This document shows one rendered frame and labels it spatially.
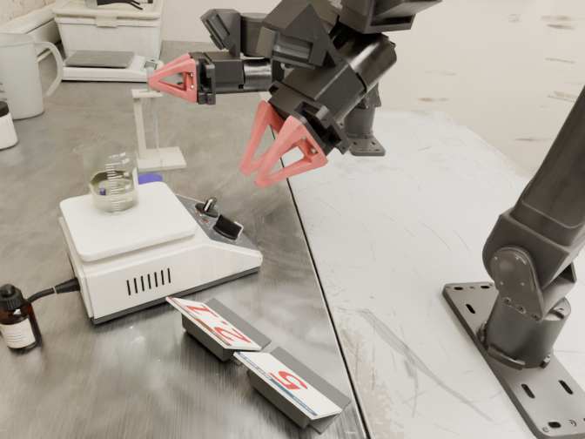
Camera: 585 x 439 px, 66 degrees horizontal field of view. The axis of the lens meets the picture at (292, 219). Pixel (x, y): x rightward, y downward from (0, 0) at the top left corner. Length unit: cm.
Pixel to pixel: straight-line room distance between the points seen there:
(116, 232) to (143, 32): 112
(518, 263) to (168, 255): 33
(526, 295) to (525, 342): 6
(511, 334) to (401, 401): 13
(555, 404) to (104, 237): 45
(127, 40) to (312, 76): 113
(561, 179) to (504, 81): 193
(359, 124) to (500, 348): 58
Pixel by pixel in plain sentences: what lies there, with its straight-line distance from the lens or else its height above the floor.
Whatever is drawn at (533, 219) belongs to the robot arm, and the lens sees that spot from 43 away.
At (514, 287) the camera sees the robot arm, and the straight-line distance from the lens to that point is 44.
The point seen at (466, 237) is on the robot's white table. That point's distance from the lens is 70.
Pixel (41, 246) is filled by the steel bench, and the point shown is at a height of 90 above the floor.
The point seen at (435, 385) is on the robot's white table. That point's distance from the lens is 47.
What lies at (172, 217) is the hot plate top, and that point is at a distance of 50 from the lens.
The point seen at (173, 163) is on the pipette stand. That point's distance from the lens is 82.
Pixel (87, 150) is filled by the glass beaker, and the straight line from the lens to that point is 52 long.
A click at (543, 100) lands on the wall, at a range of 249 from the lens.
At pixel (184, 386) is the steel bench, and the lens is 44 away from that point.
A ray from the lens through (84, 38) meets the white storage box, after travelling 158.
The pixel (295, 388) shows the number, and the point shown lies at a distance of 41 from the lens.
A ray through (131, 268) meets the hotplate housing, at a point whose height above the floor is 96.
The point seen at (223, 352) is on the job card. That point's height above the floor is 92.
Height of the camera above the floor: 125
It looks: 32 degrees down
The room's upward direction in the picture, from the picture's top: 5 degrees clockwise
